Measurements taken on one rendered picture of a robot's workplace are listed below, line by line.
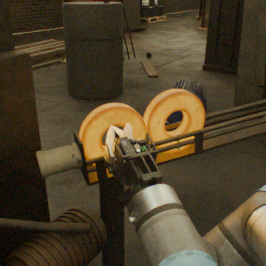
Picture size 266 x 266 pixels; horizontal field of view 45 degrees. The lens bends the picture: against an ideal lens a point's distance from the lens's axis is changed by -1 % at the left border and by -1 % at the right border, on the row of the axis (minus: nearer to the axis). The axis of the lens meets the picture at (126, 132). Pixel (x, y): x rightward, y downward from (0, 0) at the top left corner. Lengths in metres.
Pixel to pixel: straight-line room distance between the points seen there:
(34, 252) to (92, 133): 0.27
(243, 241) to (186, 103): 0.33
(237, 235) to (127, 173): 0.22
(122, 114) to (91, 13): 2.38
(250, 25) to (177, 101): 2.20
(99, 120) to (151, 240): 0.29
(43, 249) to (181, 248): 0.32
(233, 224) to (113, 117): 0.32
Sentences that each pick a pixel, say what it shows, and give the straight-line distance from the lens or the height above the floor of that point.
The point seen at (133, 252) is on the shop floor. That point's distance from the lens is 1.44.
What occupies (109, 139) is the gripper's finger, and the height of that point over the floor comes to 0.72.
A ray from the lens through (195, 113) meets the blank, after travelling 0.78.
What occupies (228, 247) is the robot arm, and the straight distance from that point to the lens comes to 0.59.
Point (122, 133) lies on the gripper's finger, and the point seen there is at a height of 0.72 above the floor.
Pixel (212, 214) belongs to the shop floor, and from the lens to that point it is 1.68.
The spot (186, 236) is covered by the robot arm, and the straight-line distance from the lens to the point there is 0.50.
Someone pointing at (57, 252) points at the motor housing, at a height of 0.52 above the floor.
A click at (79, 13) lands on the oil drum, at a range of 3.06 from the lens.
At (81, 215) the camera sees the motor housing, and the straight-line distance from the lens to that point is 0.78.
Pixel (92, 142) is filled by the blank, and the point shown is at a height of 0.71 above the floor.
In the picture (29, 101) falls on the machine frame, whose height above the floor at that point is 0.75.
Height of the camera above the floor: 1.01
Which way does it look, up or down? 24 degrees down
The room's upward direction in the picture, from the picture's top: straight up
